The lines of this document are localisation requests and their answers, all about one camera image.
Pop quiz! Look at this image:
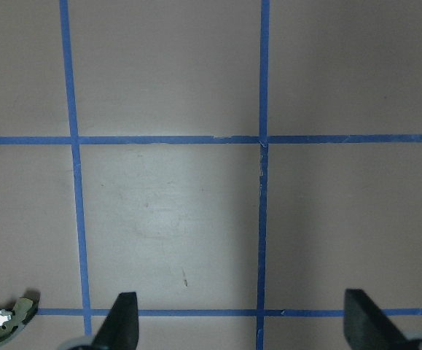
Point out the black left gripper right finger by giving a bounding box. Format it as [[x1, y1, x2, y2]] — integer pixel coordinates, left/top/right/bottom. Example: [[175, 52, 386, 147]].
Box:
[[343, 289, 409, 350]]

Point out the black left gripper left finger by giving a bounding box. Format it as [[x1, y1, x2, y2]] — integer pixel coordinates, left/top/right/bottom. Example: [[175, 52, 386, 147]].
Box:
[[90, 292, 139, 350]]

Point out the green brake shoe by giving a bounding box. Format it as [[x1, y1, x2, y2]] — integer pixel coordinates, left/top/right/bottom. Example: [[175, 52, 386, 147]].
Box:
[[0, 289, 41, 346]]

